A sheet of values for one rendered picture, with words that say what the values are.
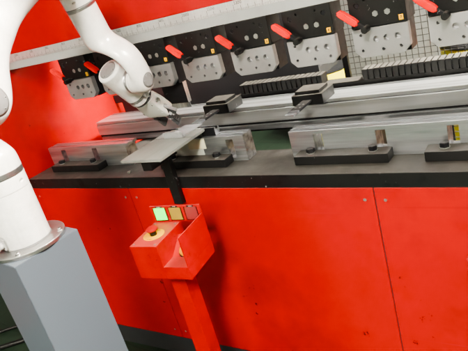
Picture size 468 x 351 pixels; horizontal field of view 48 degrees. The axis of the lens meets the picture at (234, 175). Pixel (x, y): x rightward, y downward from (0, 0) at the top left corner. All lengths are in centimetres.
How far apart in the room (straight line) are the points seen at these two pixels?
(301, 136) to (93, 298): 79
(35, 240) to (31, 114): 125
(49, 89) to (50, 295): 142
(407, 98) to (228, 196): 67
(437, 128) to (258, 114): 77
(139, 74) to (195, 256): 58
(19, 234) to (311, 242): 88
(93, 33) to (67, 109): 108
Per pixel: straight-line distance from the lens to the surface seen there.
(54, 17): 218
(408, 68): 195
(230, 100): 210
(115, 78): 168
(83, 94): 220
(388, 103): 186
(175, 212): 176
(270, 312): 202
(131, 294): 246
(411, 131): 158
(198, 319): 185
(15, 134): 251
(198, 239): 169
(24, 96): 256
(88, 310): 148
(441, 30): 147
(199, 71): 179
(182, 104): 194
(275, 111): 203
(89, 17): 164
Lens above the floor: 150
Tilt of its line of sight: 21 degrees down
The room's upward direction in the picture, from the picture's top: 16 degrees counter-clockwise
